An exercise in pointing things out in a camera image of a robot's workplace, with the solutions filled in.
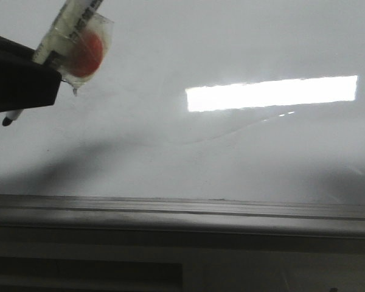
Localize white whiteboard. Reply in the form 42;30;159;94
0;1;365;205

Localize white black whiteboard marker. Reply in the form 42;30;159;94
2;1;101;127

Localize grey aluminium whiteboard frame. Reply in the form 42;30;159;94
0;194;365;238

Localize red magnet taped to marker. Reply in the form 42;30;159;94
50;13;114;94

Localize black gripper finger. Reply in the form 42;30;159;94
0;36;61;113

